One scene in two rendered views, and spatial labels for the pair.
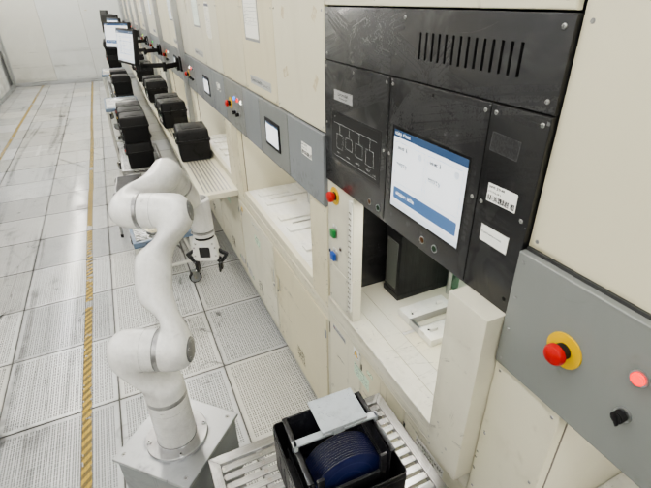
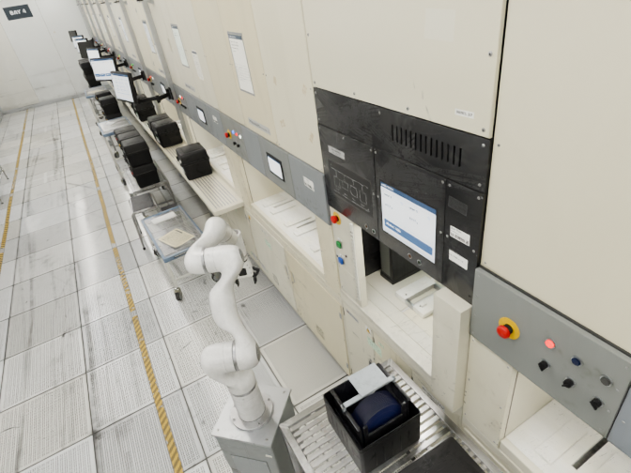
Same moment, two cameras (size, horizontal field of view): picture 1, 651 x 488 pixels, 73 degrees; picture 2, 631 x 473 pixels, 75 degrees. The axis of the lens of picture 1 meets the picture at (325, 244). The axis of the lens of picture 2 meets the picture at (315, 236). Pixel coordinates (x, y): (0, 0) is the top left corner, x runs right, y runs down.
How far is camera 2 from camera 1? 0.45 m
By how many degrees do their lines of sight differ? 4
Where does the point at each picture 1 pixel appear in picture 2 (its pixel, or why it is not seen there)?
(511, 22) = (452, 135)
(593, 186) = (512, 235)
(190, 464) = (267, 429)
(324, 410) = (360, 380)
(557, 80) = (484, 174)
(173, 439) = (252, 414)
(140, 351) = (225, 359)
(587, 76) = (500, 175)
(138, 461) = (229, 433)
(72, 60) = (50, 82)
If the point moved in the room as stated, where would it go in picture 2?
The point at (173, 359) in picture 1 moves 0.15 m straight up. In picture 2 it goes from (249, 361) to (239, 334)
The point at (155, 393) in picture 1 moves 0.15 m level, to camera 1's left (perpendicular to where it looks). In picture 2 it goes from (238, 386) to (200, 392)
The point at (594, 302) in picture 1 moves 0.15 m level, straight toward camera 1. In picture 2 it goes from (521, 301) to (510, 340)
